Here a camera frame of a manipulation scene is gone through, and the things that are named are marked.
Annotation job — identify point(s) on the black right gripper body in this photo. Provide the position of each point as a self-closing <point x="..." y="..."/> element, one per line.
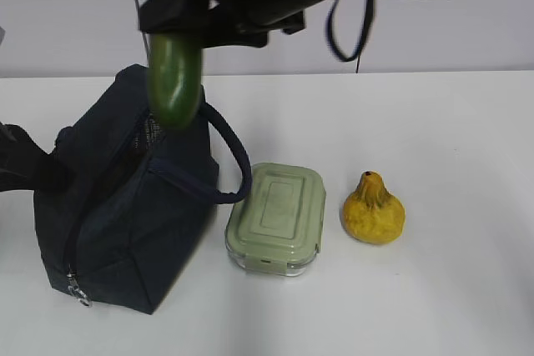
<point x="200" y="24"/>

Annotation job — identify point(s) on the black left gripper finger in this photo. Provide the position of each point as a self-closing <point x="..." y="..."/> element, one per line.
<point x="25" y="166"/>

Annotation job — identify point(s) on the dark green cucumber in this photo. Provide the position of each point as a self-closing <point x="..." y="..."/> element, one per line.
<point x="175" y="62"/>

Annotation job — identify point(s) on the navy blue fabric bag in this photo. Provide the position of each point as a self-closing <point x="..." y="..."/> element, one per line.
<point x="140" y="200"/>

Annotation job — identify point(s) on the green lidded glass container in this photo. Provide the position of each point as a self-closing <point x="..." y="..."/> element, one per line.
<point x="277" y="229"/>

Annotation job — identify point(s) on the yellow pear-shaped fruit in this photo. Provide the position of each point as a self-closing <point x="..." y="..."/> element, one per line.
<point x="371" y="214"/>

